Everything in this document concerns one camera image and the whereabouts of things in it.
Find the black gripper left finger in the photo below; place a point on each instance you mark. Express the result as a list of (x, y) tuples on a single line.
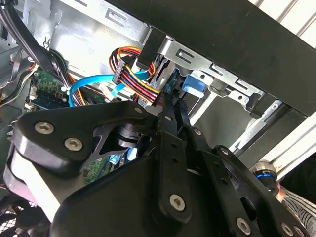
[(61, 121)]

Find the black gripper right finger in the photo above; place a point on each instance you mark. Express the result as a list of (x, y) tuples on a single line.
[(219, 172)]

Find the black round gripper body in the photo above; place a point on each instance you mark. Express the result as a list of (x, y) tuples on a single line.
[(118, 207)]

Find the round black blue-ringed tool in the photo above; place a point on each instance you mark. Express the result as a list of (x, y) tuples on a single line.
[(264, 182)]

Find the hard disk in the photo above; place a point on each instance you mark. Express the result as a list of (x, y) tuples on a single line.
[(195, 85)]

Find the person's hand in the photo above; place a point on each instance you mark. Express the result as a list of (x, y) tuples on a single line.
[(281, 193)]

